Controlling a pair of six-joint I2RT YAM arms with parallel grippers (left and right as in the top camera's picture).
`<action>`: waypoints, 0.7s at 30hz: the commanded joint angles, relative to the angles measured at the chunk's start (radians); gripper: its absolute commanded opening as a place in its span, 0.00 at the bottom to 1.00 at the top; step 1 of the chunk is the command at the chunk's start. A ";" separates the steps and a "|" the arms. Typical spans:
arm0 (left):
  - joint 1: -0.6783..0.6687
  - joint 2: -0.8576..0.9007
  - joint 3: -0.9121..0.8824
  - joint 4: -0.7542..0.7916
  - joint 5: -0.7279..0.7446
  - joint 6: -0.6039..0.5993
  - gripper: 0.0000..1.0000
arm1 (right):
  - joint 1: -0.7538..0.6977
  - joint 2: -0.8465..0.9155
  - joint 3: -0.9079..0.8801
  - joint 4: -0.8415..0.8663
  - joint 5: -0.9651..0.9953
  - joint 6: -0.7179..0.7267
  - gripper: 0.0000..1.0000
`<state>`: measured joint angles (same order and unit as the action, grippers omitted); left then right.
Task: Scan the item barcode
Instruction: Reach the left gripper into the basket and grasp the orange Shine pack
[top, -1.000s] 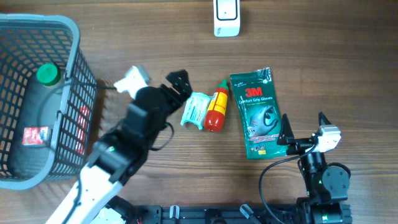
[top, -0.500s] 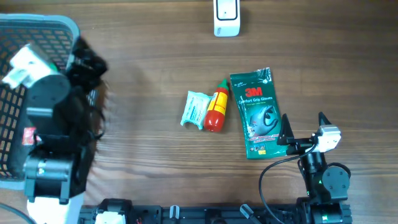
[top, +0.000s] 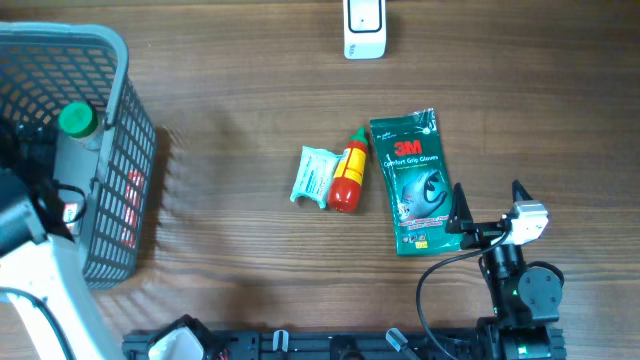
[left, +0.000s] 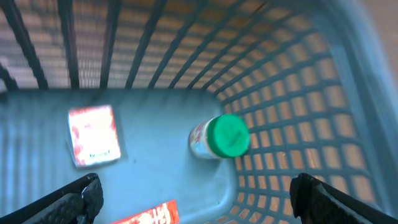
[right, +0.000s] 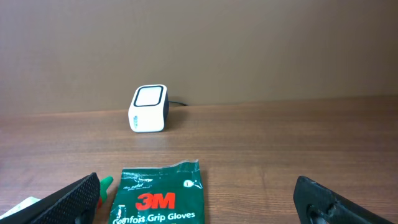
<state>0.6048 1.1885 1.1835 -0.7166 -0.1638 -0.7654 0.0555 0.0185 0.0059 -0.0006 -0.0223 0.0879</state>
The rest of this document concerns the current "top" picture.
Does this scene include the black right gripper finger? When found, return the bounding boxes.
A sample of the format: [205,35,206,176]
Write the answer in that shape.
[512,179,533,203]
[445,183,474,234]

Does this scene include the green 3M gloves packet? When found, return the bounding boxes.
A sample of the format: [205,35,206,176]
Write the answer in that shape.
[370,108,461,256]

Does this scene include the green-lid spice jar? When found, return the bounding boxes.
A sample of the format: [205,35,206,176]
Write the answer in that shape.
[58,102,104,151]

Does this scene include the orange tissue packet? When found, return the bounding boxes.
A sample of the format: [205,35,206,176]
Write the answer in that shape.
[62,169,146,249]

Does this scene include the red chili sauce bottle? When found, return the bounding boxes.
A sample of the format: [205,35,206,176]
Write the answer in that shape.
[328,127,368,213]

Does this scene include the mint green tissue packet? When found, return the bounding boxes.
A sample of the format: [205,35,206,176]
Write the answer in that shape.
[290,146,340,209]

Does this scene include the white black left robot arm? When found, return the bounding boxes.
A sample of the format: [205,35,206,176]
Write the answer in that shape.
[1,119,124,359]

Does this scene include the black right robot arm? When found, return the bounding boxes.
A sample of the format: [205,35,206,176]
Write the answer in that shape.
[446,180,567,359]

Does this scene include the white barcode scanner box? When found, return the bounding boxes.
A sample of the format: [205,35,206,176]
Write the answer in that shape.
[343,0,387,60]

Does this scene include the grey plastic mesh basket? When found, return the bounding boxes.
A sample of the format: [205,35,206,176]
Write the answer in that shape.
[1,22,157,289]

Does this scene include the black right camera cable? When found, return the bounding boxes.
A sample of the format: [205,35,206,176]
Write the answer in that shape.
[415,227,514,360]

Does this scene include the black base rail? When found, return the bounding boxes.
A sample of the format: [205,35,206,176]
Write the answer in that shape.
[122,313,569,360]

